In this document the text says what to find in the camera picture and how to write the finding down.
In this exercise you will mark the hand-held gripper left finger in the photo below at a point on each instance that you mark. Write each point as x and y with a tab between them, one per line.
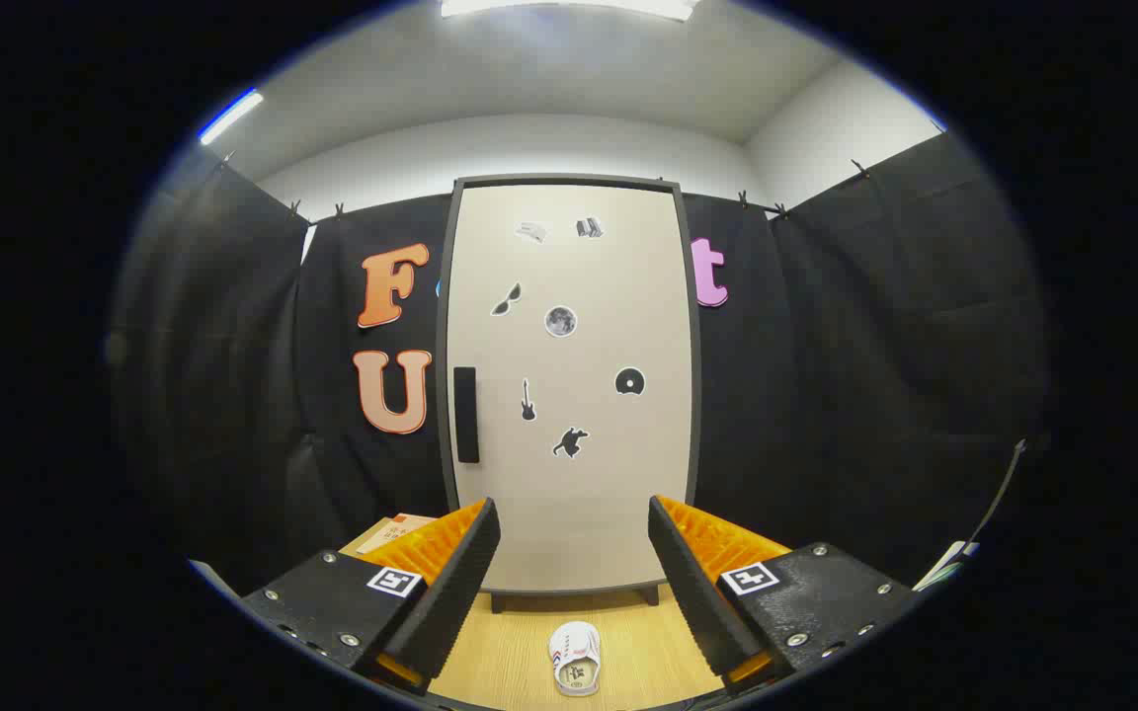
450	592

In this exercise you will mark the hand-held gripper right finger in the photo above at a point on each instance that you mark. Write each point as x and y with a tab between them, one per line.
699	592

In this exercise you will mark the white canvas shoe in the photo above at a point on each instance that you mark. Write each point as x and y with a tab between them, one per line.
574	652

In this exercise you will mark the beige shoe cabinet door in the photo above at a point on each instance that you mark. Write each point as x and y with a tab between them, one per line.
589	494

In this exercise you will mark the grey shoe cabinet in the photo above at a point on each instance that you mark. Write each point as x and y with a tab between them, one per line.
443	346

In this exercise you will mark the stack of books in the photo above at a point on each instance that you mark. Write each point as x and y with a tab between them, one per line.
399	529

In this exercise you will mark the black backdrop cloth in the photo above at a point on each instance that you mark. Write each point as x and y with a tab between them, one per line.
826	395

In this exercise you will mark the black metal stand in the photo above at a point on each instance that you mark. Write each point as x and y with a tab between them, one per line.
1002	489

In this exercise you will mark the narrow ceiling light strip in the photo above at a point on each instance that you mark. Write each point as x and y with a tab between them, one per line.
230	117

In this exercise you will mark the wide ceiling light panel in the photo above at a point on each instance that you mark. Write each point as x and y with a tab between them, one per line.
569	6

